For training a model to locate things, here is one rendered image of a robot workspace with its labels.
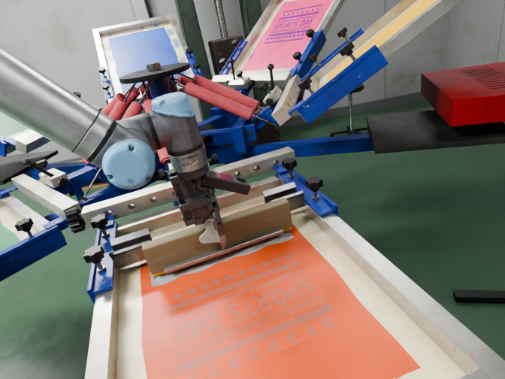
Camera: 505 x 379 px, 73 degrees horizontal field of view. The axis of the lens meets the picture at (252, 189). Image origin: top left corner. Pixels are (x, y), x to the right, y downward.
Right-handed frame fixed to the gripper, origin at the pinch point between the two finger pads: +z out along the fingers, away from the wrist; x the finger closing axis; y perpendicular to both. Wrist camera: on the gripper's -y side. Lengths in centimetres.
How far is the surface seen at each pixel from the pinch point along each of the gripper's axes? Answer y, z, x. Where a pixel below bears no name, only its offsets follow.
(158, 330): 18.4, 4.3, 16.0
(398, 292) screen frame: -24.4, 1.9, 31.8
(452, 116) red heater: -85, -3, -17
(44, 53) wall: 108, -47, -437
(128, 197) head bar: 21.2, -4.3, -31.8
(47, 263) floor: 123, 98, -196
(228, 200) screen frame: -6.9, 3.1, -23.2
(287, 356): -2.1, 4.7, 32.3
